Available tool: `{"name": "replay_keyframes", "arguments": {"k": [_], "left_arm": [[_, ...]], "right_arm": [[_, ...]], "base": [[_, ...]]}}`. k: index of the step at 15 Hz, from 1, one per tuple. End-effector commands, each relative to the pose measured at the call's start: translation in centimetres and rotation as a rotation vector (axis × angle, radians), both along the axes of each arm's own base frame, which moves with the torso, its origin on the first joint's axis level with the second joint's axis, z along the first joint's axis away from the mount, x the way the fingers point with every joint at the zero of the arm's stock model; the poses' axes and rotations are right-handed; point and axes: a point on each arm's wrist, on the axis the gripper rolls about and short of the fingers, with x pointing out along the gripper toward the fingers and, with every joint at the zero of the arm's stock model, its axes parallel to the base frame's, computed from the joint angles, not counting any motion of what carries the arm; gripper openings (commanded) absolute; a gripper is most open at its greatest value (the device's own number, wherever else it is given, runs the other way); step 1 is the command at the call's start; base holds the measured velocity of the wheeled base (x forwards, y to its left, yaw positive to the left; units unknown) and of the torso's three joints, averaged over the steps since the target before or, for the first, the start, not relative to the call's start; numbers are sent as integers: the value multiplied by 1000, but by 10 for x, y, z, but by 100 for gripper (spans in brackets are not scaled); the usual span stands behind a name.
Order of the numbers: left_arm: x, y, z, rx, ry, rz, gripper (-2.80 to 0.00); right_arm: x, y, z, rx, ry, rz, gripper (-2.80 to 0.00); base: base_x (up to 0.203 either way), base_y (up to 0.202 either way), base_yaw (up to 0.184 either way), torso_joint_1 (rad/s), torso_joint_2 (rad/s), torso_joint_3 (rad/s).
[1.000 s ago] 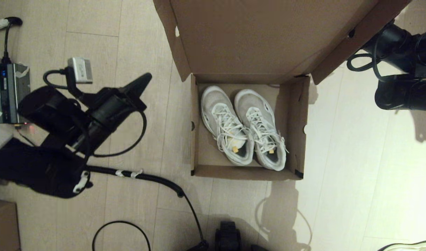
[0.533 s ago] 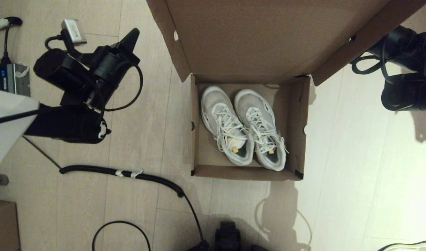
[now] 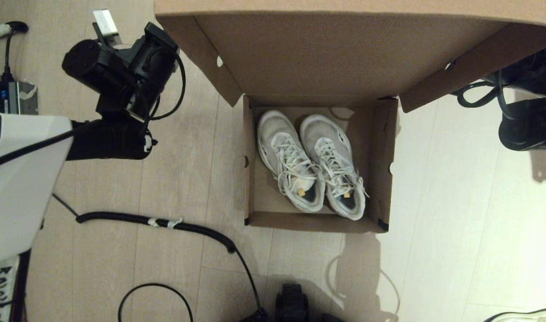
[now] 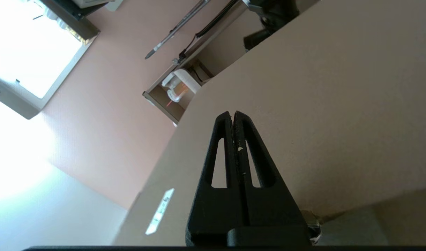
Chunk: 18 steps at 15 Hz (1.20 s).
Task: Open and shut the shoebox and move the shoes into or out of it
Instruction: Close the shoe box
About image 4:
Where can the brown cardboard shoe box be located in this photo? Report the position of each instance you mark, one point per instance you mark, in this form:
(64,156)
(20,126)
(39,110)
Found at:
(321,104)

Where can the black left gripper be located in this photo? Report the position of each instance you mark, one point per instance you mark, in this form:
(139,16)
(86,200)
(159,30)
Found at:
(275,14)

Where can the grey framed panel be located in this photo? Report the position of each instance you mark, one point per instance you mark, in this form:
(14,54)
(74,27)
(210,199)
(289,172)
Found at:
(31,101)

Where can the thin metal rod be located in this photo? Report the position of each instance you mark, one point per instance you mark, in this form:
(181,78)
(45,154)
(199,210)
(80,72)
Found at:
(178,29)

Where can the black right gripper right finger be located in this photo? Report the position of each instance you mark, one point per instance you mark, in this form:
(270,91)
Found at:
(272,205)

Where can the white plastic bottle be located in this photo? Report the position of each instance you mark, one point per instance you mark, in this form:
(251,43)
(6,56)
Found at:
(178,85)

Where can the open tan cardboard carton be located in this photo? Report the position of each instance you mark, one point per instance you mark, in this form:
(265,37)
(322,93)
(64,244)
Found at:
(171,104)

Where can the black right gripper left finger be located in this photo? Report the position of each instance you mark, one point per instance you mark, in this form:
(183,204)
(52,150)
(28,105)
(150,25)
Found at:
(212,209)

